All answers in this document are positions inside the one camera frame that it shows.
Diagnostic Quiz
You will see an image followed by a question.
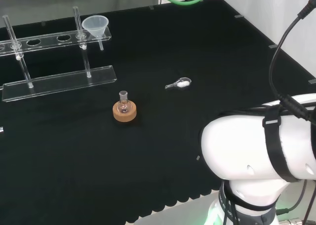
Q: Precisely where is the clear plastic funnel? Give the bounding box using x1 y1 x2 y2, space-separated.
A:
81 15 110 51

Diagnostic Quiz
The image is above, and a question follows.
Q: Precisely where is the clear funnel stand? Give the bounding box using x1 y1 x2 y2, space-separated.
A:
0 5 118 103

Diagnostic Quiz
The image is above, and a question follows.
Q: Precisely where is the small round-bottom glass flask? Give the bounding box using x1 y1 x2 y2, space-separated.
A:
117 91 131 114

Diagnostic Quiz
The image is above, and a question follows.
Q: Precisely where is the black cloth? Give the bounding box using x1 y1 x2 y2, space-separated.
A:
0 0 316 225

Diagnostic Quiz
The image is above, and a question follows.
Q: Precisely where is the cork ring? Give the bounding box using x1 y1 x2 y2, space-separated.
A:
113 101 137 123

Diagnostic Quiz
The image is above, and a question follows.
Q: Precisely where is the thick black cable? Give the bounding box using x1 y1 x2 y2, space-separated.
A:
268 0 316 123

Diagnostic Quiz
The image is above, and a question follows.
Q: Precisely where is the thin black cable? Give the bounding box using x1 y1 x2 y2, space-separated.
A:
275 179 310 215

